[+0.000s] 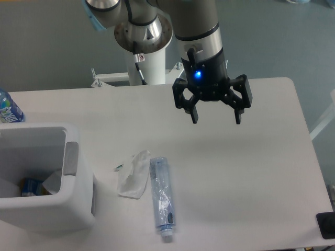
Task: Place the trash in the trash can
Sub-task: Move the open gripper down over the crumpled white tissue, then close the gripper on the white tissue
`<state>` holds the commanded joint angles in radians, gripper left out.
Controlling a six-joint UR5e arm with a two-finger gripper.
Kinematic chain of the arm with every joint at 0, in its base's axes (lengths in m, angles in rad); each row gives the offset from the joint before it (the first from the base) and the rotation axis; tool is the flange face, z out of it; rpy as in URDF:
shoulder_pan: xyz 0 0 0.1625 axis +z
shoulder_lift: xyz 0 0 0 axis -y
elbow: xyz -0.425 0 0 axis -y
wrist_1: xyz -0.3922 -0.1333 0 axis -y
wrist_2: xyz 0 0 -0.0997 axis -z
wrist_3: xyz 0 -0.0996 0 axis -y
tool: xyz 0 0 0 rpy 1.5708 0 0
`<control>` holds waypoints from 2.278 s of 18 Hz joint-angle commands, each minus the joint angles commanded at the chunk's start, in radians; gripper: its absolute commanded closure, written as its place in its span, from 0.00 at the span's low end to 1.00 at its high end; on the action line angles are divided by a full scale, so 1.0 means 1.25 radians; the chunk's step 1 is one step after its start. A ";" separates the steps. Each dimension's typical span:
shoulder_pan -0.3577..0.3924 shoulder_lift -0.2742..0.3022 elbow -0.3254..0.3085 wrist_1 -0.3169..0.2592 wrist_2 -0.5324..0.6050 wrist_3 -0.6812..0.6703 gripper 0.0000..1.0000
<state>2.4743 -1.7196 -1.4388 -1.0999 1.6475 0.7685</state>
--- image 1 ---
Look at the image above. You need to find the blue carton in trash can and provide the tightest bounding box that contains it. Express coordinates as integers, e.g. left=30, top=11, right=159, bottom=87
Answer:
left=20, top=178, right=51, bottom=197

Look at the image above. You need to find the black device at table edge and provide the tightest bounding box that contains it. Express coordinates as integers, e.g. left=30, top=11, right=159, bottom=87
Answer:
left=316, top=212, right=334, bottom=239

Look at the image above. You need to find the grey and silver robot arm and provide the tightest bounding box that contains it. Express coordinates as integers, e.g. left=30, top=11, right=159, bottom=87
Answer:
left=82, top=1, right=252, bottom=124

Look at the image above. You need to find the blue labelled water bottle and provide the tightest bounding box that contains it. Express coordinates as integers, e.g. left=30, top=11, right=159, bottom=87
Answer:
left=1, top=89, right=26, bottom=123

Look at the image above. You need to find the crushed clear plastic bottle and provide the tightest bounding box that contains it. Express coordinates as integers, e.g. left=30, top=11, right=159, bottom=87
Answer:
left=149, top=157, right=175, bottom=243

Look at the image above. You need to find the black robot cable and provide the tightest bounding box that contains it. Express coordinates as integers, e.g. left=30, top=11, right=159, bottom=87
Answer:
left=132, top=41, right=148, bottom=86

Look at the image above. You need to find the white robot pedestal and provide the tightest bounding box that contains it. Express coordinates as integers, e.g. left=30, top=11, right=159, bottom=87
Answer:
left=90, top=15, right=189, bottom=88

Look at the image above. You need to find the white paper in trash can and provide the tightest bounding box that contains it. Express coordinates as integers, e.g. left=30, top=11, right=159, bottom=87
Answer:
left=42, top=170, right=62, bottom=195

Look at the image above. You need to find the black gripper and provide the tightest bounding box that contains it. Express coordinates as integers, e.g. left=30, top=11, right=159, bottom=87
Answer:
left=172, top=48, right=253, bottom=124

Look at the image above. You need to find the white trash can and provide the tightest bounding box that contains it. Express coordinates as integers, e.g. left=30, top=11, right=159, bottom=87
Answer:
left=1, top=122, right=96, bottom=232

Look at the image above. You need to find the crumpled white tissue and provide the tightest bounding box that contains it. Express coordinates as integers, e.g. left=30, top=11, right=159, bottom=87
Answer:
left=114, top=150, right=151, bottom=199

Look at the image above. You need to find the white table frame leg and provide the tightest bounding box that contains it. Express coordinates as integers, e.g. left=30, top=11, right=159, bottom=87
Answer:
left=310, top=89, right=334, bottom=141

